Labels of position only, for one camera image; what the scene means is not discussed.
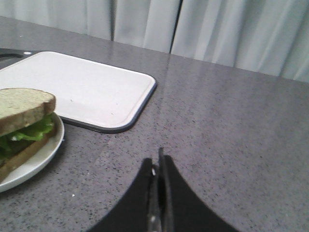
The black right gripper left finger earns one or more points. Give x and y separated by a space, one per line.
137 210

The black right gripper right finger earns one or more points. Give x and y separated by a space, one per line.
181 209

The green lettuce leaf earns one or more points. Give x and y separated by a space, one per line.
17 141

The bread slice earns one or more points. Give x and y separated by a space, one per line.
22 107
24 153

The white round plate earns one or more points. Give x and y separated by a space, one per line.
38 161

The white cutting board grey rim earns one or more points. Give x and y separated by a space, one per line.
89 94

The white curtain backdrop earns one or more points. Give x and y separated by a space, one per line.
266 36

